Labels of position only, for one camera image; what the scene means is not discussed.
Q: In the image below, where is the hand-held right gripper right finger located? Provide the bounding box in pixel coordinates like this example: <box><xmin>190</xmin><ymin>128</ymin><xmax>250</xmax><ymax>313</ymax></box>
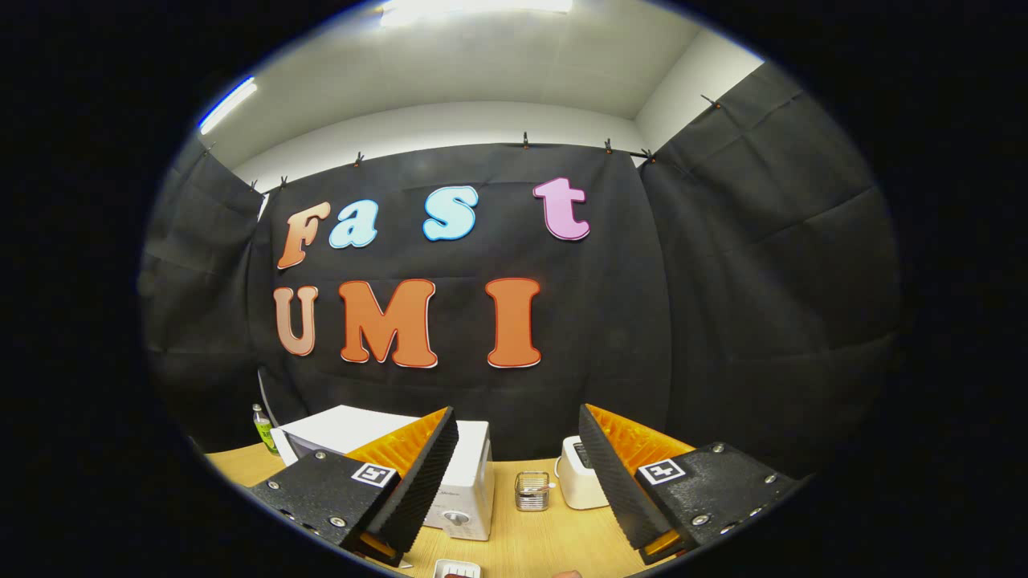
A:
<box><xmin>578</xmin><ymin>403</ymin><xmax>808</xmax><ymax>565</ymax></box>

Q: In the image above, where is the strip ceiling light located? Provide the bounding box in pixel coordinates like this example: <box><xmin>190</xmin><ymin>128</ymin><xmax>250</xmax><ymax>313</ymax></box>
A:
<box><xmin>198</xmin><ymin>76</ymin><xmax>258</xmax><ymax>136</ymax></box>

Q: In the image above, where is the white microwave oven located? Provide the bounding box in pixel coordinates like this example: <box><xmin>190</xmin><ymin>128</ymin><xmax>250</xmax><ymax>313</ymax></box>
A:
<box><xmin>271</xmin><ymin>405</ymin><xmax>495</xmax><ymax>541</ymax></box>

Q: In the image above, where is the metal wire holder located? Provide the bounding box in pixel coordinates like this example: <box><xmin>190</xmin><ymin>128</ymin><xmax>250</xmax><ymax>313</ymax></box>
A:
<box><xmin>514</xmin><ymin>471</ymin><xmax>552</xmax><ymax>512</ymax></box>

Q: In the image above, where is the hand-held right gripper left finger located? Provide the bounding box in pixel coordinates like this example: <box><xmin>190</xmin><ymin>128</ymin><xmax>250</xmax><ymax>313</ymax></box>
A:
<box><xmin>247</xmin><ymin>406</ymin><xmax>460</xmax><ymax>568</ymax></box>

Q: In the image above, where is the green label bottle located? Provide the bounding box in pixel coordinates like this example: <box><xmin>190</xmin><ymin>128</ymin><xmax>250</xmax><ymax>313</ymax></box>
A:
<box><xmin>252</xmin><ymin>404</ymin><xmax>279</xmax><ymax>457</ymax></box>

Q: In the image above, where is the white toaster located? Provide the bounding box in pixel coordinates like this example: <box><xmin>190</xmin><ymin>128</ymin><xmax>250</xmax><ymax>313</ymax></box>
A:
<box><xmin>554</xmin><ymin>435</ymin><xmax>611</xmax><ymax>511</ymax></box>

